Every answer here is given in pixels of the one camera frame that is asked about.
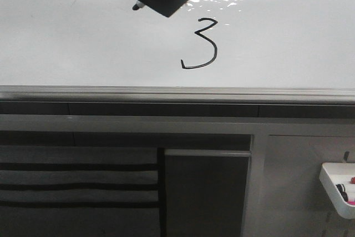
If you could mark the grey fabric hanging organizer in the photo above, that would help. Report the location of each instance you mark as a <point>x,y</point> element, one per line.
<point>82,191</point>

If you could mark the black marker in tray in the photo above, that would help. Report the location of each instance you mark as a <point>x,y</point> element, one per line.
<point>341,188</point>

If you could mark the white whiteboard with frame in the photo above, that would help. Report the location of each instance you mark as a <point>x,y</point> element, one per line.
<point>218,50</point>

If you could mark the white wall-mounted tray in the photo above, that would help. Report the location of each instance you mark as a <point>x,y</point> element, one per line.
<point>339,173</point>

